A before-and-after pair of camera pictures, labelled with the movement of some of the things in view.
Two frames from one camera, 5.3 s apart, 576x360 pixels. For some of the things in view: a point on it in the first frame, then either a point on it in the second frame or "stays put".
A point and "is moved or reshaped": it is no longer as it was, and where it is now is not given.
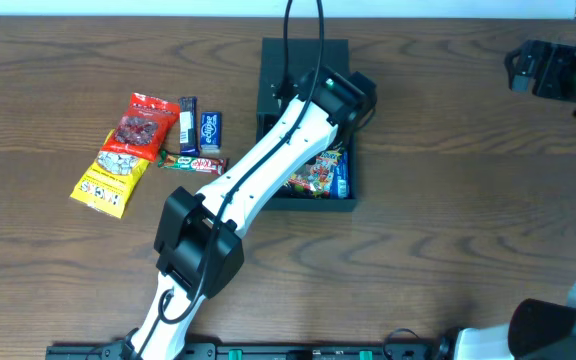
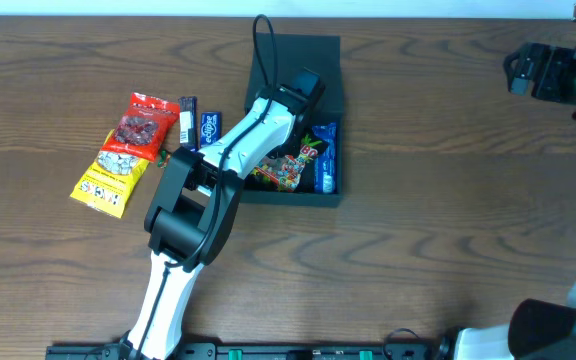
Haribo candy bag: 315,179 is moved or reshaped
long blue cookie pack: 340,178 → 326,165
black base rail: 394,350 stays put
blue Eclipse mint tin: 210,132 stays put
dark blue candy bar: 188,127 stays put
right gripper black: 526,65 stays put
